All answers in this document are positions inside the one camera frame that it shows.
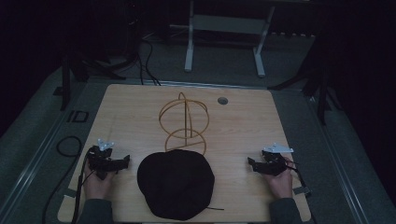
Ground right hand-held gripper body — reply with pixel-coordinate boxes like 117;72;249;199
257;142;295;177

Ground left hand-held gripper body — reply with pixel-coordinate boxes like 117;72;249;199
86;138;125;181

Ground person's right hand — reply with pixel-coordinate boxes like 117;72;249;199
264;157;295;200

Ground person's left hand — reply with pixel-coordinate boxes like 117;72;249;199
82;163;119;201

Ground black beret hat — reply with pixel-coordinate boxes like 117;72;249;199
136;148;216;221

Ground black tripod stand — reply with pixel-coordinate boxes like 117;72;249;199
51;46;142;112
266;55;344;126

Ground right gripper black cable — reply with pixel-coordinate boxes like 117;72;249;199
285;158;312;198

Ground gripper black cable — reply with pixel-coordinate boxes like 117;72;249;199
285;158;312;198
70;147;95;224

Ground grey table strap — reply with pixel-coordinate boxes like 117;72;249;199
292;186;312;197
63;186;78;199

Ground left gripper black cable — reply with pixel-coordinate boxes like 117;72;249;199
70;147;95;224

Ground black floor cable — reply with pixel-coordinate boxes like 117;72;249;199
41;135;83;224

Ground gold wire hat stand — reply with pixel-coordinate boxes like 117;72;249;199
158;91;210;156

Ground black cables on floor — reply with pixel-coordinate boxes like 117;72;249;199
135;36;163;87

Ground white metal table frame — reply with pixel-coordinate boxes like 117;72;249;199
169;0;276;78

